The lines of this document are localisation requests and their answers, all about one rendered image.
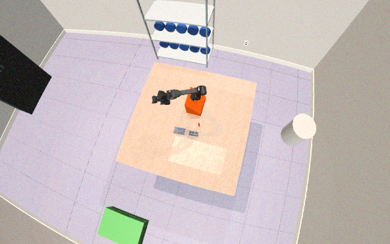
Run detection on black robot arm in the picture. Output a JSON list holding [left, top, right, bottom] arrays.
[[157, 86, 207, 101]]

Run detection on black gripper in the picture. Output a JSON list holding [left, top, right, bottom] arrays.
[[152, 96, 170, 105]]

